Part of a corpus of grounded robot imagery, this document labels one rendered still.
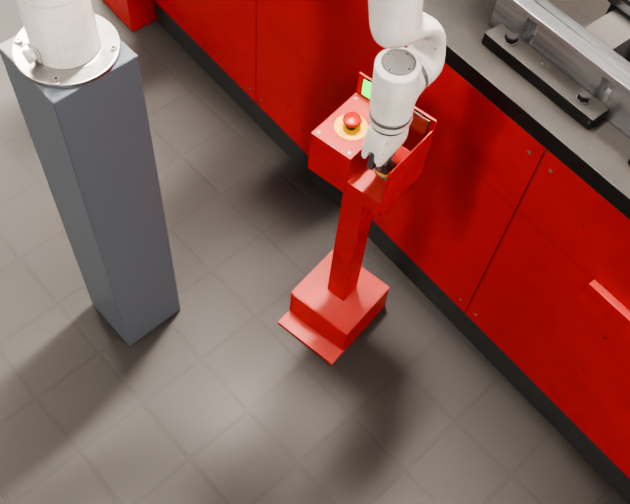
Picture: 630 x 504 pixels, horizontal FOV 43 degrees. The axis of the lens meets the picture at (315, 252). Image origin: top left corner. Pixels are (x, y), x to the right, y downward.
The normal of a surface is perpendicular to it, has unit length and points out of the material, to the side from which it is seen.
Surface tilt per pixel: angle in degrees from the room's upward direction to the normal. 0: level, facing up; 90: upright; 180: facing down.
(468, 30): 0
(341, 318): 0
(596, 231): 90
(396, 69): 6
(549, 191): 90
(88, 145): 90
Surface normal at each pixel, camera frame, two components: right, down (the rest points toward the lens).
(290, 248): 0.07, -0.52
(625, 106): -0.77, 0.51
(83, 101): 0.68, 0.65
